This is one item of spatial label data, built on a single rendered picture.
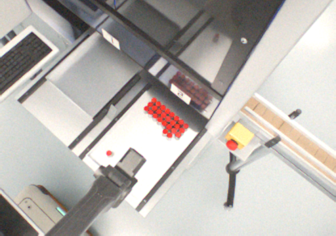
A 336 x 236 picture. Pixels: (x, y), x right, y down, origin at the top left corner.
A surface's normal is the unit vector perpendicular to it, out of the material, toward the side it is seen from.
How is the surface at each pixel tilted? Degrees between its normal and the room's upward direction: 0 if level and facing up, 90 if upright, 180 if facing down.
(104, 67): 0
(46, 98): 0
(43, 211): 0
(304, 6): 90
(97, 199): 50
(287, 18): 90
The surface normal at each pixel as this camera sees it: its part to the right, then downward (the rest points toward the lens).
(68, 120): 0.00, -0.33
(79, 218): 0.51, -0.75
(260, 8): -0.66, 0.71
